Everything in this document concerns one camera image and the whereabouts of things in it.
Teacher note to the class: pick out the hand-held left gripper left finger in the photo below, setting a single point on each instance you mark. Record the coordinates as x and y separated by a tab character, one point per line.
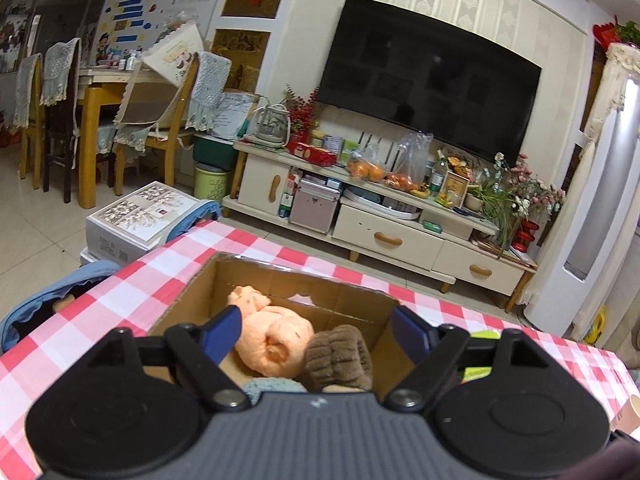
227	330

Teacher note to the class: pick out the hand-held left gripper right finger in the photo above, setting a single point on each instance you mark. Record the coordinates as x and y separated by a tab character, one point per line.
410	332

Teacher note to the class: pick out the cardboard box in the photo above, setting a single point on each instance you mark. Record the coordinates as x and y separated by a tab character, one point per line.
280	285

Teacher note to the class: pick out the teal fluffy cloth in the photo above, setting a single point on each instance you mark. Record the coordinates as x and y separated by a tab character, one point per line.
275	386

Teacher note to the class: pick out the cream TV cabinet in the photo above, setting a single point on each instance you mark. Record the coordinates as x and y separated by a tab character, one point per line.
385	237

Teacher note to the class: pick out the small green box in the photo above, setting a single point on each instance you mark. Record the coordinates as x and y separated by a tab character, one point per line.
432	226

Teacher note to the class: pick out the red white checkered tablecloth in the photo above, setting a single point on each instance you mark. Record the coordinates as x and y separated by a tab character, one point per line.
115	290

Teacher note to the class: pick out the white round tray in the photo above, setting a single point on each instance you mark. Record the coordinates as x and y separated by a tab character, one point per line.
370	200

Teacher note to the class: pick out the yellow bananas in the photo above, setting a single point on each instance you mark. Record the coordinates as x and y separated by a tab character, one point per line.
421	192

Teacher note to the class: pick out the white printed carton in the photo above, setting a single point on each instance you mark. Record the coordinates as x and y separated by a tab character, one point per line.
145	210

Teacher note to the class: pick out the light green trash bin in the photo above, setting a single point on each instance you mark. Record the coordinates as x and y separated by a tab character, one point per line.
211	185

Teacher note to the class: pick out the pink storage case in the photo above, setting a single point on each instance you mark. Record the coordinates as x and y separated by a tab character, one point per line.
315	207

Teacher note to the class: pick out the red vase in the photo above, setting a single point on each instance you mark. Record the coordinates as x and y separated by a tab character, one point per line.
525	235

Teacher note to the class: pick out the green glass bottle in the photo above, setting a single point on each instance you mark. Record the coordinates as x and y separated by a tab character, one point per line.
439	180

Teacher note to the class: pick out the potted spider plant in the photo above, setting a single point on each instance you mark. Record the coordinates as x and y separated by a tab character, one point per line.
492	200

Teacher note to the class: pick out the bag of oranges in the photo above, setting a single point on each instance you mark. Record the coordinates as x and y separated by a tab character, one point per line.
367	171

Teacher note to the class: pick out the clear plastic bag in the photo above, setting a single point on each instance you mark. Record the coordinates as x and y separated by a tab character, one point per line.
412	157

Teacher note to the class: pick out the dark green storage bin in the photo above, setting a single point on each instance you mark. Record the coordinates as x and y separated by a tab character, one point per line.
215	152

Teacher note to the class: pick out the pink white flower bouquet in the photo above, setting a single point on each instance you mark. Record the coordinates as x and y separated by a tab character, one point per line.
535	195

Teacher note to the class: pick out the yellow bottle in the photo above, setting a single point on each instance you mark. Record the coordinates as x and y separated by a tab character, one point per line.
597	327

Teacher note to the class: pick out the red box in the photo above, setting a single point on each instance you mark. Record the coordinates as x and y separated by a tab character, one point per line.
312	152

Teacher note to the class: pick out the glass kettle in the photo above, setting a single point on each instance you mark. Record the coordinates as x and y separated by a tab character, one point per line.
270	127

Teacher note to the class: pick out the white printed paper sheet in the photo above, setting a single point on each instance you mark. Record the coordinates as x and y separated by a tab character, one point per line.
232	115

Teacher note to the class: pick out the white tower air conditioner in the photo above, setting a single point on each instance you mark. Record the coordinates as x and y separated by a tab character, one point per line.
600	200

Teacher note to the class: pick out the red berry branches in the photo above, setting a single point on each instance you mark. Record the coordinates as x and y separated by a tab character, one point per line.
302	110

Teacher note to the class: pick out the white paper cup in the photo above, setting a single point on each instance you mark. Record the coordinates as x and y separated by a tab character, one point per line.
631	412

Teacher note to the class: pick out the wooden chair teal cover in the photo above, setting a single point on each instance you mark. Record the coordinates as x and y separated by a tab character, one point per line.
27	90
210	80
60	70

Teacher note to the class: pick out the black television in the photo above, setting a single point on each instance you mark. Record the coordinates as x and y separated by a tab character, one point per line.
430	75

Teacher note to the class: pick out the cream scalloped paper sheet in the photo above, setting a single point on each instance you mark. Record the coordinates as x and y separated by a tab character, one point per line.
172	57

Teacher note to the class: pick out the wooden dining table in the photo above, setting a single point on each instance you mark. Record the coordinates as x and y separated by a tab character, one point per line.
107	77

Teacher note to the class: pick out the red green plant decoration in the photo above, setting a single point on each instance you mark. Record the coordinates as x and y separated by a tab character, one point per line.
617	34

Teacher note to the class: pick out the wooden photo frame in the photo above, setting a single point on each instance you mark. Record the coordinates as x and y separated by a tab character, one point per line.
454	187

